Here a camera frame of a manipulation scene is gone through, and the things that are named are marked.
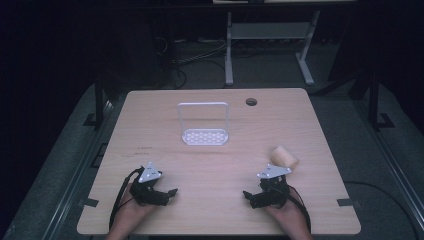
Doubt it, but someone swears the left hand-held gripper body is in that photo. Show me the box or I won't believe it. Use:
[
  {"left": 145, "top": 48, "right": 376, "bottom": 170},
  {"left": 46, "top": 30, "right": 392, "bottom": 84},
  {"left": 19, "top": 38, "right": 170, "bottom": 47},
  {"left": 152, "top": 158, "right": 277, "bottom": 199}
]
[{"left": 129, "top": 161, "right": 170, "bottom": 207}]

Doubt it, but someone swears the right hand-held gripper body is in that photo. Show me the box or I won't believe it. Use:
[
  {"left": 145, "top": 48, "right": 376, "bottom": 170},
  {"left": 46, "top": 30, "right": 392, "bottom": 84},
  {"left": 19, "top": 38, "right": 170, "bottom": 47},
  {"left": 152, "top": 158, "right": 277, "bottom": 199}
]
[{"left": 250, "top": 163, "right": 292, "bottom": 210}]

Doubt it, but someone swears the person's left hand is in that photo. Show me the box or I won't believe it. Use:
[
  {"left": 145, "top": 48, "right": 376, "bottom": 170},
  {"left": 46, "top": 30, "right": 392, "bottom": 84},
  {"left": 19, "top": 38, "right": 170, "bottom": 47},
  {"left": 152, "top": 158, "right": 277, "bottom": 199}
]
[{"left": 117, "top": 192, "right": 158, "bottom": 232}]

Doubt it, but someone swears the black metal stand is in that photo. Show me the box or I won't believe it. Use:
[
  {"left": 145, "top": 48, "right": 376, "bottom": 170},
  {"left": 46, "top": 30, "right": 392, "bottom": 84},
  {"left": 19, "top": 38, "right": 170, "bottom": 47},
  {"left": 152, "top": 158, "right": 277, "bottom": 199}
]
[
  {"left": 83, "top": 74, "right": 108, "bottom": 131},
  {"left": 366, "top": 64, "right": 396, "bottom": 132}
]

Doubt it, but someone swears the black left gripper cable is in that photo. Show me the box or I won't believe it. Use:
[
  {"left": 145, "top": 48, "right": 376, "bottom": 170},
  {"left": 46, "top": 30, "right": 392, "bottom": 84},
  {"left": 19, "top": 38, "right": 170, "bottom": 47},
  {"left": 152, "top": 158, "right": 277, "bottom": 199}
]
[{"left": 108, "top": 167, "right": 145, "bottom": 232}]

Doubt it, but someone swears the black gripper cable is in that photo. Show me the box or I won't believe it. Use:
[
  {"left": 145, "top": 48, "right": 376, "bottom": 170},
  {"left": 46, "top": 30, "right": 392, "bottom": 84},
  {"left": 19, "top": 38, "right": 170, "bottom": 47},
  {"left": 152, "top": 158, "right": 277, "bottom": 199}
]
[
  {"left": 287, "top": 185, "right": 313, "bottom": 234},
  {"left": 108, "top": 167, "right": 145, "bottom": 232}
]

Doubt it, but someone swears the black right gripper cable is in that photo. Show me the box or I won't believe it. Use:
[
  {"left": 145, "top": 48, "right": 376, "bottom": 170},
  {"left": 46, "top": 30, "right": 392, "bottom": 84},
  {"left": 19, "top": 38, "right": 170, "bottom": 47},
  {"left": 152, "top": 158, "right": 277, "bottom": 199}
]
[{"left": 287, "top": 185, "right": 313, "bottom": 234}]

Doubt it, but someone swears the black floor cable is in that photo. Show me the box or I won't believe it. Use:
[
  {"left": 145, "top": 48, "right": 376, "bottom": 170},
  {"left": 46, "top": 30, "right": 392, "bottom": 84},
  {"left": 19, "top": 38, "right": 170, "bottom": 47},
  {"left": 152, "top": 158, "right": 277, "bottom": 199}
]
[{"left": 343, "top": 180, "right": 422, "bottom": 240}]

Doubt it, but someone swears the bundle of floor cables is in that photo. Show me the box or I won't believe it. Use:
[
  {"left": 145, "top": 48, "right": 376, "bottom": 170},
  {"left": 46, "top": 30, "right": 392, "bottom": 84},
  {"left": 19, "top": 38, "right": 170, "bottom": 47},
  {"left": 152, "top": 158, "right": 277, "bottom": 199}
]
[{"left": 153, "top": 35, "right": 231, "bottom": 90}]

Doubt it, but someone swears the white metal desk frame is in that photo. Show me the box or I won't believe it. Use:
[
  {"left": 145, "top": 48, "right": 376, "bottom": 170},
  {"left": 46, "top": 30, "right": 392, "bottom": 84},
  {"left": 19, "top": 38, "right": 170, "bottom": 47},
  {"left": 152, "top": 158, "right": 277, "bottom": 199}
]
[{"left": 224, "top": 9, "right": 322, "bottom": 87}]

